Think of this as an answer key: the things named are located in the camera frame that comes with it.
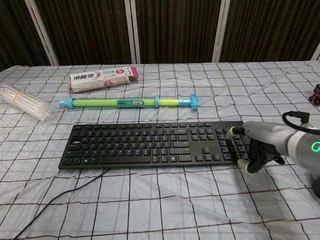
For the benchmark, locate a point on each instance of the white pink toothpaste box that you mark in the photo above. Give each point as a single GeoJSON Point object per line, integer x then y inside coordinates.
{"type": "Point", "coordinates": [100, 80]}

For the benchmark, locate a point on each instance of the green blue water pump toy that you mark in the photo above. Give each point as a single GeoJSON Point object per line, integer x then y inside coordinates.
{"type": "Point", "coordinates": [130, 102]}

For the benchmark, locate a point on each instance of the white screen frame post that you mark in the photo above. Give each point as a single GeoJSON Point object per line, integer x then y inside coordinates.
{"type": "Point", "coordinates": [317, 51]}
{"type": "Point", "coordinates": [220, 31]}
{"type": "Point", "coordinates": [133, 31]}
{"type": "Point", "coordinates": [41, 32]}

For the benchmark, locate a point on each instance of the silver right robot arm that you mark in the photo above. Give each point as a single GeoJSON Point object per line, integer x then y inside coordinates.
{"type": "Point", "coordinates": [303, 147]}

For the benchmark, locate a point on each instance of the clear wrapped straw bundle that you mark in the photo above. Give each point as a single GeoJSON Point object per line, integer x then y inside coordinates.
{"type": "Point", "coordinates": [23, 102]}

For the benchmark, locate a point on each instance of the dark purple grape bunch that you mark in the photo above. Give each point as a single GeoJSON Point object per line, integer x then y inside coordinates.
{"type": "Point", "coordinates": [317, 96]}

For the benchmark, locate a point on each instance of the dark round object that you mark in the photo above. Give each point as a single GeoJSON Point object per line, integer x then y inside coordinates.
{"type": "Point", "coordinates": [316, 188]}

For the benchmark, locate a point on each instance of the black computer keyboard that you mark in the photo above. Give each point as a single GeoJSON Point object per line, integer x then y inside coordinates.
{"type": "Point", "coordinates": [150, 145]}

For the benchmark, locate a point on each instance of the blue checked tablecloth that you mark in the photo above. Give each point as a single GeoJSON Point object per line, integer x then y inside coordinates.
{"type": "Point", "coordinates": [160, 205]}

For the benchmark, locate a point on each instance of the grey black right robot hand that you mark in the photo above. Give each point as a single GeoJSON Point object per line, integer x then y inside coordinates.
{"type": "Point", "coordinates": [267, 135]}

